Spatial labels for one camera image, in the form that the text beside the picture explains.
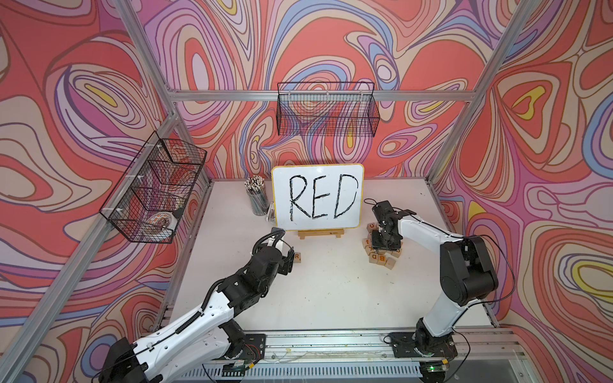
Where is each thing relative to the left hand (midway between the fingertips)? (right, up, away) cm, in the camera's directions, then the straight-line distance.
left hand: (287, 247), depth 78 cm
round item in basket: (-39, +9, -6) cm, 41 cm away
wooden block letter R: (+3, -6, +13) cm, 15 cm away
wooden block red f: (+31, -2, +18) cm, 36 cm away
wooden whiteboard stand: (+19, +2, +17) cm, 26 cm away
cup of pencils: (-14, +20, +15) cm, 29 cm away
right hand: (+36, -5, +14) cm, 39 cm away
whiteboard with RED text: (+11, +17, +13) cm, 24 cm away
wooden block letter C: (+33, +5, +21) cm, 40 cm away
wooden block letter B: (+35, -8, +13) cm, 38 cm away
